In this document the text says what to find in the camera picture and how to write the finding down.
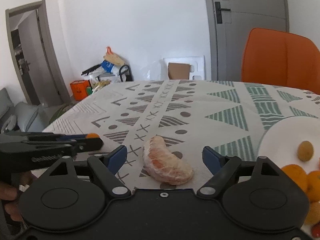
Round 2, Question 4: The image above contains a white foam packaging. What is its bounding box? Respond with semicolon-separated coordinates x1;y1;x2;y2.
163;56;205;80

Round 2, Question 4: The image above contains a large orange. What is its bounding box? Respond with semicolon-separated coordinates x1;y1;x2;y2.
281;164;308;193
306;171;320;203

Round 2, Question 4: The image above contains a large orange front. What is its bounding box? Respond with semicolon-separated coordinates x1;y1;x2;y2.
306;171;320;203

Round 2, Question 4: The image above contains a red strawberry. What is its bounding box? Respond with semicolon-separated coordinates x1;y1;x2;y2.
311;222;320;238

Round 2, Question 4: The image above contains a peeled pomelo segment front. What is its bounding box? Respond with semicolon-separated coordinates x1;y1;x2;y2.
304;202;320;225

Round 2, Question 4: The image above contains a peeled pomelo segment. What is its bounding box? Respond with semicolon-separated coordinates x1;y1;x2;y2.
304;202;320;225
142;135;194;185

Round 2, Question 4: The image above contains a person's left hand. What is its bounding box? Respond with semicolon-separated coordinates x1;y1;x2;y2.
1;171;35;222

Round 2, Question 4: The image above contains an orange paper bag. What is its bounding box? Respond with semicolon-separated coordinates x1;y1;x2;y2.
70;80;90;101

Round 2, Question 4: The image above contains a cardboard box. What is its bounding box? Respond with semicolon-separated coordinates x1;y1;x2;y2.
168;62;190;80

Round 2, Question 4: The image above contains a pile of bags and clutter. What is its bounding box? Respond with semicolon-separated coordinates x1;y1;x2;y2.
81;46;133;93

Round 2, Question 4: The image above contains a grey door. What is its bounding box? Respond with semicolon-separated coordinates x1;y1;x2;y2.
206;0;290;81

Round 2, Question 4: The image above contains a grey side door frame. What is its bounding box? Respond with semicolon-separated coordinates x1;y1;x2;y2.
5;0;71;107

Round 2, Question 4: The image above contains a small kumquat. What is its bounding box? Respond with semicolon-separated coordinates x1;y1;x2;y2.
86;133;100;139

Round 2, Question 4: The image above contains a patterned white tablecloth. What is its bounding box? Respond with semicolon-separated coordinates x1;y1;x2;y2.
46;80;319;190

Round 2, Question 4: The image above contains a black door handle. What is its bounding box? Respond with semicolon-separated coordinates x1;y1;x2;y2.
214;2;231;24

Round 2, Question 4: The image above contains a green kiwi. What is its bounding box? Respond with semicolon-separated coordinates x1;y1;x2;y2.
297;141;314;162

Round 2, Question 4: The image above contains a white ceramic plate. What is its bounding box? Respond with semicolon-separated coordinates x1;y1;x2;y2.
257;116;319;174

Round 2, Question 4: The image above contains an orange chair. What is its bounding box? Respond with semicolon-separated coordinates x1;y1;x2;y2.
241;28;319;94

